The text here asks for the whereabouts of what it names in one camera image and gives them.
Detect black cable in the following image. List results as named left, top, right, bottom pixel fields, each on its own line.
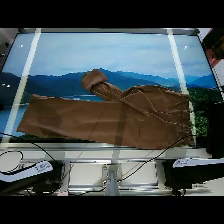
left=118, top=134, right=190, bottom=184
left=0, top=132, right=73, bottom=197

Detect heap of clothes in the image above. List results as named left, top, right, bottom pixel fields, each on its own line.
left=201, top=28, right=224, bottom=62

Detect brown trousers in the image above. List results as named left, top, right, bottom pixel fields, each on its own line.
left=16, top=68, right=196, bottom=150

